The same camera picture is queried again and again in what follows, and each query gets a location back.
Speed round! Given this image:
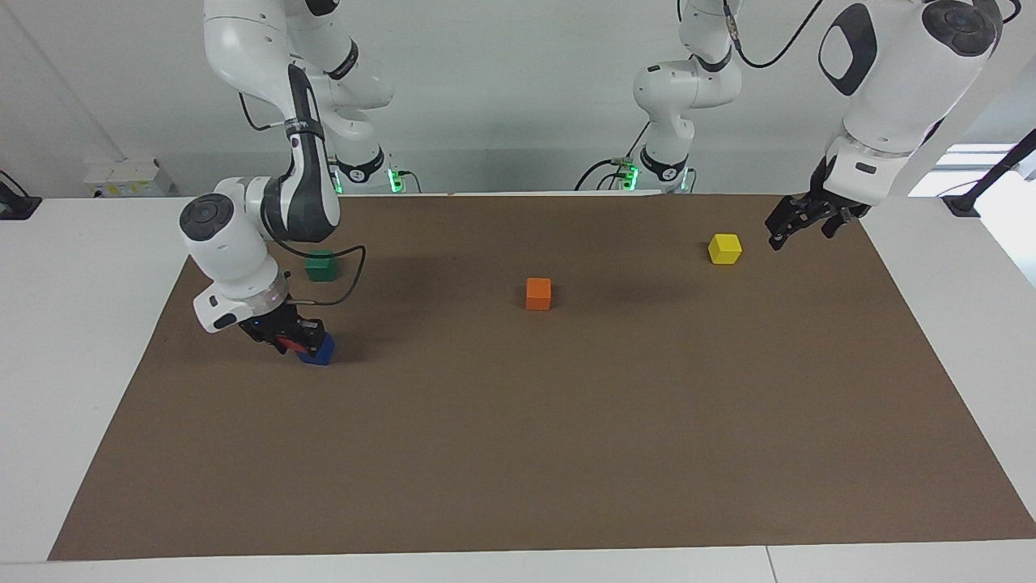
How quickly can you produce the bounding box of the black slanted stand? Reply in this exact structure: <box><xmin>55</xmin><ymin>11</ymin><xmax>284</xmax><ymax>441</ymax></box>
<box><xmin>943</xmin><ymin>130</ymin><xmax>1036</xmax><ymax>218</ymax></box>

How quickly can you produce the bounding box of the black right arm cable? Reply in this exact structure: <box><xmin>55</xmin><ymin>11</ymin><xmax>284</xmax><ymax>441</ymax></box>
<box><xmin>237</xmin><ymin>91</ymin><xmax>367</xmax><ymax>307</ymax></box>

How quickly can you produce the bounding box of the brown paper mat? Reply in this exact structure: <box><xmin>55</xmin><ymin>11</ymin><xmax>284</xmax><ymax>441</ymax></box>
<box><xmin>47</xmin><ymin>193</ymin><xmax>1036</xmax><ymax>561</ymax></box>

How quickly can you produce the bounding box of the white power strip box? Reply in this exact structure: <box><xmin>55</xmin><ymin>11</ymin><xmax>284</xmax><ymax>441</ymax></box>
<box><xmin>84</xmin><ymin>158</ymin><xmax>173</xmax><ymax>198</ymax></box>

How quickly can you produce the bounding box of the small black table clamp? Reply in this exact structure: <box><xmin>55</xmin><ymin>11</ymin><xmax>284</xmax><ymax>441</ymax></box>
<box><xmin>0</xmin><ymin>170</ymin><xmax>43</xmax><ymax>221</ymax></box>

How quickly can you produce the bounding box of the blue wooden block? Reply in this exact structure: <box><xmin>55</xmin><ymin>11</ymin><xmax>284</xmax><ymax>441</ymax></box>
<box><xmin>297</xmin><ymin>333</ymin><xmax>336</xmax><ymax>366</ymax></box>

